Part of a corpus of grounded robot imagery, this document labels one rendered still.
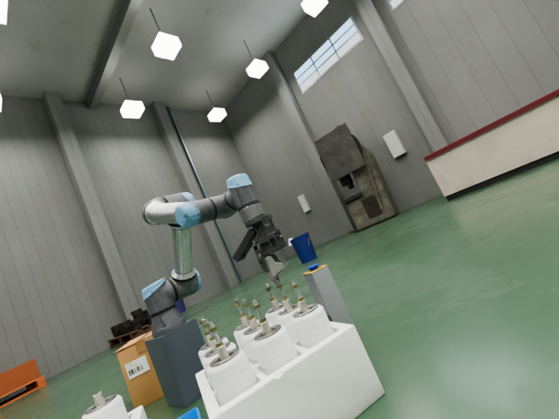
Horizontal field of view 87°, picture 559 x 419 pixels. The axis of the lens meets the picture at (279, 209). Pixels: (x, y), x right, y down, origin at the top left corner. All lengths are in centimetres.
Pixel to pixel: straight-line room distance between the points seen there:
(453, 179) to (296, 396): 492
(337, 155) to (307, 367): 673
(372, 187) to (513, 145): 312
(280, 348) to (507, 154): 488
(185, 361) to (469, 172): 480
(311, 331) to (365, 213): 673
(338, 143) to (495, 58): 350
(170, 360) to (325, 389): 81
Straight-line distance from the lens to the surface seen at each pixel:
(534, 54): 802
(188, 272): 150
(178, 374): 147
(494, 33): 817
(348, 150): 724
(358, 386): 85
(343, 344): 81
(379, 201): 734
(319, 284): 104
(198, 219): 93
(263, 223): 91
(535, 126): 533
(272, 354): 77
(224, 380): 76
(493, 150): 535
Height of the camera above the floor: 43
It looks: 7 degrees up
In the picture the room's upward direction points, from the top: 24 degrees counter-clockwise
